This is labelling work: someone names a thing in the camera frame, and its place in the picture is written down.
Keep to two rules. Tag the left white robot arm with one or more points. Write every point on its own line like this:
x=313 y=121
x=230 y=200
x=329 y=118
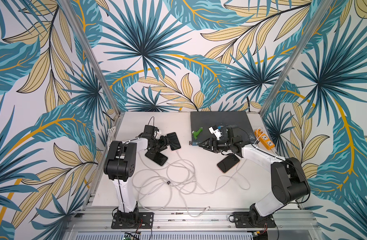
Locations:
x=120 y=166

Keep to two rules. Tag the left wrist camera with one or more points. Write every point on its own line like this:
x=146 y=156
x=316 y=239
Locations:
x=151 y=132

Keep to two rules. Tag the dark phone pink case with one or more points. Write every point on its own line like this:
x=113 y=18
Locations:
x=228 y=163

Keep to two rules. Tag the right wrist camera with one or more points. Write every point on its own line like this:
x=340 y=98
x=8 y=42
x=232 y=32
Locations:
x=216 y=132

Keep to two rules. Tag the aluminium mounting rail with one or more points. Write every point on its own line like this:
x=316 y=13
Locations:
x=219 y=220

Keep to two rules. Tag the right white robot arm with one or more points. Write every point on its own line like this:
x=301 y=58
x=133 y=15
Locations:
x=288 y=180

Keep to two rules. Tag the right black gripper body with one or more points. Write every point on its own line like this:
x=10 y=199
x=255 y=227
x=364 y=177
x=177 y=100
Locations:
x=215 y=142

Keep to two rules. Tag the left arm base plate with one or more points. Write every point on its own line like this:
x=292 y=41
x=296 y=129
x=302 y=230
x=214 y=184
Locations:
x=142 y=220

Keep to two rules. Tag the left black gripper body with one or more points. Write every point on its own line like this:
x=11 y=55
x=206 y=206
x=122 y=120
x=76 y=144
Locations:
x=162 y=142

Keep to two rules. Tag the green plastic handle piece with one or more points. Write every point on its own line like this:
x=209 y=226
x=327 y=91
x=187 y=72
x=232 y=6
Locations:
x=195 y=134

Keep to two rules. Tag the black phone light case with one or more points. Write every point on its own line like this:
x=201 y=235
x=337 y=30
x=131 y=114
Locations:
x=157 y=158

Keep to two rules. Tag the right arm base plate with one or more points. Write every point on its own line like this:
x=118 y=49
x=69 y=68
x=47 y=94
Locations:
x=252 y=220

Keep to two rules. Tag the orange power strip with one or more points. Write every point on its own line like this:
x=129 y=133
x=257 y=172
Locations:
x=264 y=139

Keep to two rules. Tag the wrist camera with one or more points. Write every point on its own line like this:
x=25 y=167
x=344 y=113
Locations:
x=151 y=132
x=216 y=132

